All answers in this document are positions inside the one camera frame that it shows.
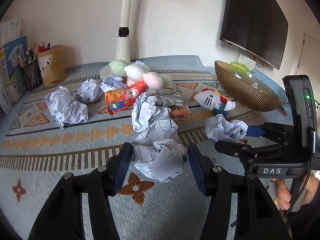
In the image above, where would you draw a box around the Hello Kitty plush toy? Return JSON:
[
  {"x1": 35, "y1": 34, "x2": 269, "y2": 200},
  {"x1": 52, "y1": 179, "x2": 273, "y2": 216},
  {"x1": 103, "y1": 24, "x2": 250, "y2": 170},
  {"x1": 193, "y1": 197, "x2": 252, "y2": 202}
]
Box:
[{"x1": 194, "y1": 88, "x2": 236, "y2": 115}]

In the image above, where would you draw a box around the small orange packet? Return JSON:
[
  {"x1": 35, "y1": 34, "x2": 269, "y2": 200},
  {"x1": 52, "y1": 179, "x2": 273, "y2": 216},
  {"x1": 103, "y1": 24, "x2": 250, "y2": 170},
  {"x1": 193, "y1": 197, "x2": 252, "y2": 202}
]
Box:
[{"x1": 169, "y1": 103, "x2": 190, "y2": 121}]

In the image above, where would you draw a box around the grid-printed paper ball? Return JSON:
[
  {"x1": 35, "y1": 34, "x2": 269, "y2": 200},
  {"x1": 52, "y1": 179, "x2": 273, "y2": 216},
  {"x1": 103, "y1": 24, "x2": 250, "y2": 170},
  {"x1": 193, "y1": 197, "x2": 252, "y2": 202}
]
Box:
[{"x1": 132, "y1": 118, "x2": 189, "y2": 183}]

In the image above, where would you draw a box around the plaid fabric bow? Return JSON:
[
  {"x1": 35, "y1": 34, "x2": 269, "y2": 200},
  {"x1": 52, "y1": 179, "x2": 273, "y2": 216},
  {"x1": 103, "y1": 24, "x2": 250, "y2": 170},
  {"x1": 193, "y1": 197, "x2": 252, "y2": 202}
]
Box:
[{"x1": 155, "y1": 94, "x2": 184, "y2": 107}]

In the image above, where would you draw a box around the pastel dango plush string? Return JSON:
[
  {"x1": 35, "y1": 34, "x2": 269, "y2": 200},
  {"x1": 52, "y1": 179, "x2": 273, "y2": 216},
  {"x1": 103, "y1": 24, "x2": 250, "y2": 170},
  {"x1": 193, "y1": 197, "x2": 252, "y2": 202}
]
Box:
[{"x1": 108, "y1": 59, "x2": 176, "y2": 96}]

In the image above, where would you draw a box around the large paper ball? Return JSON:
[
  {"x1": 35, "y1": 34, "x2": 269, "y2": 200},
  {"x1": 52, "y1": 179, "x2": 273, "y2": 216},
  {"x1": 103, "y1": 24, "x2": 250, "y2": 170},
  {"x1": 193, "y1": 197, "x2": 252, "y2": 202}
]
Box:
[{"x1": 44, "y1": 86, "x2": 88, "y2": 129}]

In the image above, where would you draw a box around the small paper ball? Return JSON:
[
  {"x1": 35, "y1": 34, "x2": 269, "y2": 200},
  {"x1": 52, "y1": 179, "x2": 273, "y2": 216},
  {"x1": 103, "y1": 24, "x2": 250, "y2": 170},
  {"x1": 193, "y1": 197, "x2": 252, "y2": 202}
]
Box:
[{"x1": 78, "y1": 79, "x2": 100, "y2": 103}]

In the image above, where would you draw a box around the orange snack bag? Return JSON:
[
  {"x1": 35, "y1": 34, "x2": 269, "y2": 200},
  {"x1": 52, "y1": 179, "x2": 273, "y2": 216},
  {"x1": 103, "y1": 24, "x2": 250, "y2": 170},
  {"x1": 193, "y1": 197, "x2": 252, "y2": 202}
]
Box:
[{"x1": 105, "y1": 81, "x2": 146, "y2": 115}]

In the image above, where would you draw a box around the person's hand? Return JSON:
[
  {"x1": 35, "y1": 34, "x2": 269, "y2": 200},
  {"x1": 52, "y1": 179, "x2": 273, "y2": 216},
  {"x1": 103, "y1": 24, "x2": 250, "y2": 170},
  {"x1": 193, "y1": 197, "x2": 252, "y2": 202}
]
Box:
[{"x1": 271, "y1": 171, "x2": 320, "y2": 211}]

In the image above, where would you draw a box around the brown ribbed bowl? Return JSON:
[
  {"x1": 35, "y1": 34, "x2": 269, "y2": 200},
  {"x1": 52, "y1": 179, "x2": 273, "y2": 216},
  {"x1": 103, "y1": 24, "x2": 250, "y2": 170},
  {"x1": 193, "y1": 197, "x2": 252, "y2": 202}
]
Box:
[{"x1": 215, "y1": 61, "x2": 283, "y2": 112}]

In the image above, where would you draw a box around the black mesh pencil cup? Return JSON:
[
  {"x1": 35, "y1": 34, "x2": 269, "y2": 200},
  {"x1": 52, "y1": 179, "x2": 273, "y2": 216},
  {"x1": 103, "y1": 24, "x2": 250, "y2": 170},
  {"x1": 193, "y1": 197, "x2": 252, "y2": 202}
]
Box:
[{"x1": 18, "y1": 49, "x2": 43, "y2": 91}]

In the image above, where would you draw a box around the blue cover workbook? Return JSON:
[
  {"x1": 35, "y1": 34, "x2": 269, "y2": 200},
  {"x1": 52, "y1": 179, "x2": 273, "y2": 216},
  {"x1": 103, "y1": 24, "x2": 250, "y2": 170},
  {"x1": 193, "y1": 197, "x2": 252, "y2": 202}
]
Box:
[{"x1": 1, "y1": 36, "x2": 27, "y2": 103}]

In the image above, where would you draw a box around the yellow cylindrical pen holder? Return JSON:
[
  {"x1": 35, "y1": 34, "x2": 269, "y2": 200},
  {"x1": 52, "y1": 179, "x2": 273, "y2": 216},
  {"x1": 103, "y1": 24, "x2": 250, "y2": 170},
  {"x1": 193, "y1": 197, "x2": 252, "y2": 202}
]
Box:
[{"x1": 37, "y1": 45, "x2": 66, "y2": 86}]

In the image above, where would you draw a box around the white desk lamp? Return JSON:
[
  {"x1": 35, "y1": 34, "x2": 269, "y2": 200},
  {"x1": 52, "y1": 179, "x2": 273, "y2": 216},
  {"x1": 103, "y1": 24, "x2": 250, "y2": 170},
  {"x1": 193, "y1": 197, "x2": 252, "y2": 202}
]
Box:
[{"x1": 99, "y1": 0, "x2": 137, "y2": 81}]

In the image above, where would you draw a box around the white paper book stack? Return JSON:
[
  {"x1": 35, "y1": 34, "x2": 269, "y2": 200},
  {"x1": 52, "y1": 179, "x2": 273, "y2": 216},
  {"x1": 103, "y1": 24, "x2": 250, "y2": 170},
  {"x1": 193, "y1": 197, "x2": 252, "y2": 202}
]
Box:
[{"x1": 0, "y1": 18, "x2": 22, "y2": 48}]

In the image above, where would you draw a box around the black wall monitor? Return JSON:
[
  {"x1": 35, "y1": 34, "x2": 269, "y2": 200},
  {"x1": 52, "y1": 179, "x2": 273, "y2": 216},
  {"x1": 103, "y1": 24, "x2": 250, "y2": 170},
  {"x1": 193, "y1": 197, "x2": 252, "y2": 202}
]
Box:
[{"x1": 220, "y1": 0, "x2": 289, "y2": 69}]

